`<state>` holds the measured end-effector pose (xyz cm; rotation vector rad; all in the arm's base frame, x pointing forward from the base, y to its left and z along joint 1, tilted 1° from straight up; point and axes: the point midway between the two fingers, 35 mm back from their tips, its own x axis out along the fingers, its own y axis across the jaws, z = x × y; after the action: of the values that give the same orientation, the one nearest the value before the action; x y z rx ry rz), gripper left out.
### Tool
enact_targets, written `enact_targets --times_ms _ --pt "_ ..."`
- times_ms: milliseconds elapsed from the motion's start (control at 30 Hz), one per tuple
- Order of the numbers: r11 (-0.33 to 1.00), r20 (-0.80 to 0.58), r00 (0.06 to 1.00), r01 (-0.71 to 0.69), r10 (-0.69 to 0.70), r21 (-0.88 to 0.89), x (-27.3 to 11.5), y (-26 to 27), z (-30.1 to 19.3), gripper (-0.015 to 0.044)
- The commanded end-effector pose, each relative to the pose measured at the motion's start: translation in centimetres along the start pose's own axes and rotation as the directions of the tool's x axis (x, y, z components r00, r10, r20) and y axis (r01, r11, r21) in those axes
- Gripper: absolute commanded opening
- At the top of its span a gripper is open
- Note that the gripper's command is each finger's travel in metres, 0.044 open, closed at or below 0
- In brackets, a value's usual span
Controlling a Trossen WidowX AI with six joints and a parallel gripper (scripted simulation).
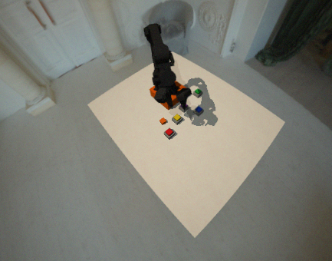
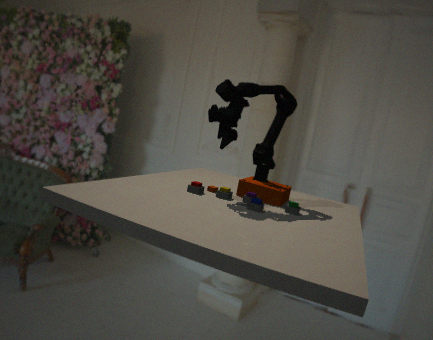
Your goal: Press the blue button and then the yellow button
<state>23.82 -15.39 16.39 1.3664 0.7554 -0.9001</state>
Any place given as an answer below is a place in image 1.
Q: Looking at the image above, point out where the red button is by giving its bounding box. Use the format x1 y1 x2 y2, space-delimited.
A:
163 128 175 139

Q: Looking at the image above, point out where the yellow button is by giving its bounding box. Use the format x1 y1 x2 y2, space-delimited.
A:
172 114 182 124

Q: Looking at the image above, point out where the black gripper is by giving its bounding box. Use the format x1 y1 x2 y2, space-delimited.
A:
166 83 192 110

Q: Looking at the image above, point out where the blue button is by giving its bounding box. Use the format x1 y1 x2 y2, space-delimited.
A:
193 106 204 116

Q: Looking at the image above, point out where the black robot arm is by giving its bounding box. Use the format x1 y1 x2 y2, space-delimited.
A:
144 23 176 103

